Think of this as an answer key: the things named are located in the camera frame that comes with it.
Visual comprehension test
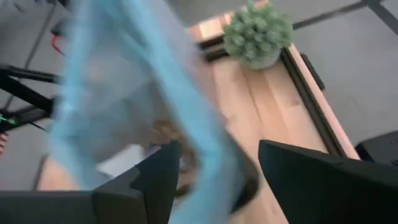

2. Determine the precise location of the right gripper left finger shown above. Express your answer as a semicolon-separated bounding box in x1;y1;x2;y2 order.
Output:
0;141;183;224

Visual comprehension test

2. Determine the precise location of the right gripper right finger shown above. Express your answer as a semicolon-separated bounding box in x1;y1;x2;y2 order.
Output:
257;139;398;224

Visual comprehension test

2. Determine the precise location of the white paper scrap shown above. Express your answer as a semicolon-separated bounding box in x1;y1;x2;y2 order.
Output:
95;144;147;179

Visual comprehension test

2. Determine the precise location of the brown paper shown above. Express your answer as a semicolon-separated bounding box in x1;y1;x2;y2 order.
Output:
151;119;200;195

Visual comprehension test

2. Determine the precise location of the light blue trash bag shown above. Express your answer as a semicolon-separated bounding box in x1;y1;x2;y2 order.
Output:
46;0;264;224

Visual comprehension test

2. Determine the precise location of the green potted plant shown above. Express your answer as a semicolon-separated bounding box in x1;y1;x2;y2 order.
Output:
222;0;294;71

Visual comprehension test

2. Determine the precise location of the black aluminium frame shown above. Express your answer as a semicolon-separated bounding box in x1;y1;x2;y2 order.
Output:
197;34;349;158

